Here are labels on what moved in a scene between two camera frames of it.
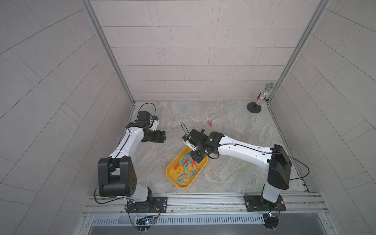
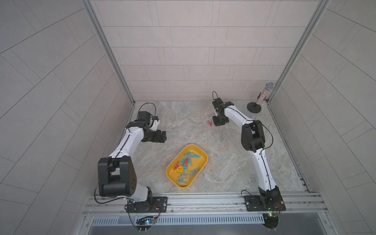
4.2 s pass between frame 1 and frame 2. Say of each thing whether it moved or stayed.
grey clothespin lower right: stayed
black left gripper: stayed
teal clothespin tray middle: stayed
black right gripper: moved
